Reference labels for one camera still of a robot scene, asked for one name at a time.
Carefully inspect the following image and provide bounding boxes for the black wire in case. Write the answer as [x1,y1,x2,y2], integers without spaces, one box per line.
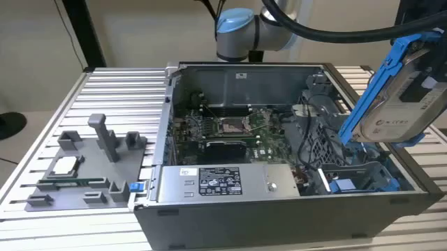
[291,104,350,175]

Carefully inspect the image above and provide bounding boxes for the green RAM stick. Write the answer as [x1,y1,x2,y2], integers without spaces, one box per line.
[39,178,107,184]

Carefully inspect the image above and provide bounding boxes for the grey parts rack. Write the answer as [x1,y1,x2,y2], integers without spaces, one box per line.
[24,113,149,212]

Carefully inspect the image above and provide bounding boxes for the hard disk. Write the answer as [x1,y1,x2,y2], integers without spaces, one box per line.
[338,28,447,150]

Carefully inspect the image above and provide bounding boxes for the black round floor object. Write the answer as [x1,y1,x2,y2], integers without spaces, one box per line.
[0,111,28,140]

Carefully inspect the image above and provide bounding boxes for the thin black wall cable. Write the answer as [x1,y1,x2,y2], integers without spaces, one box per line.
[55,0,88,69]

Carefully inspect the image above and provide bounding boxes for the black frame post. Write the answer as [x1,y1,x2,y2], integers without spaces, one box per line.
[61,0,107,69]

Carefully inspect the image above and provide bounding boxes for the disk bay cage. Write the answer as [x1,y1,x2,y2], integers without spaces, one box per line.
[312,146,403,196]

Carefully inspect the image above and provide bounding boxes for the open black PC case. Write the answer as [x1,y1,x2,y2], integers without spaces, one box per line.
[133,61,444,251]

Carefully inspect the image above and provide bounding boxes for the blue connector block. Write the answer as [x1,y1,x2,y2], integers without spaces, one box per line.
[330,178,358,193]

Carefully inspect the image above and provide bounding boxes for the silver CPU chip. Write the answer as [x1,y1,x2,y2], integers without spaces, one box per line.
[51,157,77,175]

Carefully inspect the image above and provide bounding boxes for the black heat sink block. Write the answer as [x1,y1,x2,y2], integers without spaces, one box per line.
[203,140,245,161]

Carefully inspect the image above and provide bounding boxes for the thick black cable hose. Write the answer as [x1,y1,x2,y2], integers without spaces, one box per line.
[260,0,447,44]

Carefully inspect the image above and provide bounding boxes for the CPU socket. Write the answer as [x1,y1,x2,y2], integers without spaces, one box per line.
[215,117,252,136]

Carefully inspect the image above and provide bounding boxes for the green motherboard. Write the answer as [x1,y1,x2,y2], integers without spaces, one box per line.
[172,104,298,166]

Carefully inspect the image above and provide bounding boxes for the silver power supply unit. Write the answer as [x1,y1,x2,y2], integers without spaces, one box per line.
[156,164,302,205]

